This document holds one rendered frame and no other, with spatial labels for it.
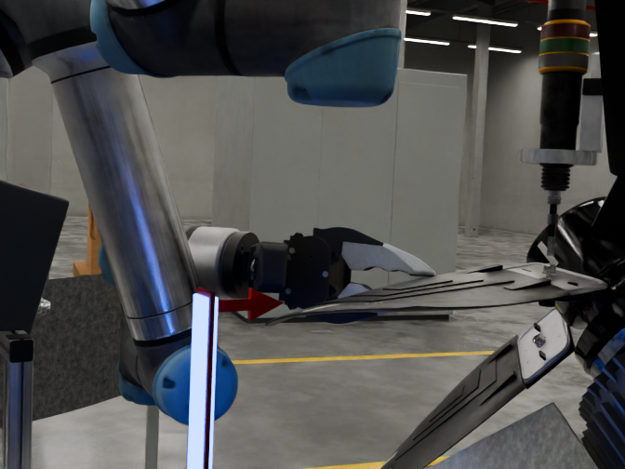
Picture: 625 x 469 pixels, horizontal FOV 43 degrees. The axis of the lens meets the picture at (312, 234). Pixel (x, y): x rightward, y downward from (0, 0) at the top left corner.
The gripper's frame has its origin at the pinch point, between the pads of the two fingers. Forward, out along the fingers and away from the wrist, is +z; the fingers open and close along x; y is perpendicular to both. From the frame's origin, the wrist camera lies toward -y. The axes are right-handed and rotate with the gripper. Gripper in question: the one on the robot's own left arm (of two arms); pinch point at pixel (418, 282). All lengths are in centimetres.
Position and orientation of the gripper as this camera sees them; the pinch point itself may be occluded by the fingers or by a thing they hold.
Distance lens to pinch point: 75.9
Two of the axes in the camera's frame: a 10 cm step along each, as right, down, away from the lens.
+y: 3.5, 0.5, 9.3
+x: -0.9, 10.0, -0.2
